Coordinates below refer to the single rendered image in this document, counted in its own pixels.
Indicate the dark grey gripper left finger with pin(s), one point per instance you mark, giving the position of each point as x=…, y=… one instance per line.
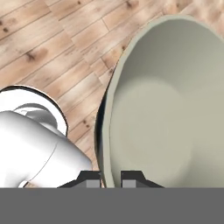
x=87, y=176

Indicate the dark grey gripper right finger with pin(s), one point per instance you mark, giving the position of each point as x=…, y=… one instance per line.
x=132, y=176

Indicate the pale grey-green bowl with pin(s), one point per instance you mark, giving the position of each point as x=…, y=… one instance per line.
x=163, y=116

